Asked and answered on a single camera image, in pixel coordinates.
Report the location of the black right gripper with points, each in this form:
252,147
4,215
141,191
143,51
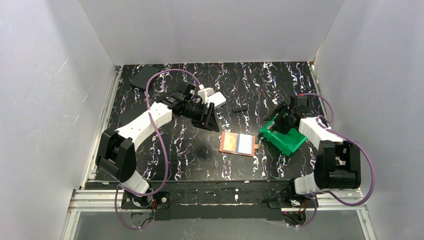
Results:
281,117

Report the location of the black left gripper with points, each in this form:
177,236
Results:
204,114

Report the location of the gold credit card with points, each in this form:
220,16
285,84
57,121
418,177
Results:
229,142

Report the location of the tan leather card holder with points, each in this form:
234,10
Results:
246,145

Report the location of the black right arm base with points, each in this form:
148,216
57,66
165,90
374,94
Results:
277,199

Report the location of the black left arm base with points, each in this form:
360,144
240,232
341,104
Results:
158,201

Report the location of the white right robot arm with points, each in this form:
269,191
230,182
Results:
337,163

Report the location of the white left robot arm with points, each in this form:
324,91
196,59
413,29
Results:
116,154

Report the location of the flat black card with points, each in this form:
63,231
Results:
131,114

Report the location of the white rectangular box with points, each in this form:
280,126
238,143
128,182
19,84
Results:
218,99

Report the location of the small black bar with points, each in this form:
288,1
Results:
240,109

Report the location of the green plastic bin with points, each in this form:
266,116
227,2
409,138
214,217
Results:
287,143

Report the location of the black rectangular box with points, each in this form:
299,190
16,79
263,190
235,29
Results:
140,80

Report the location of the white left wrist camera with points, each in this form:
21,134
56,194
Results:
204,93

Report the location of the aluminium frame rail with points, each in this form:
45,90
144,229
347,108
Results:
211,214

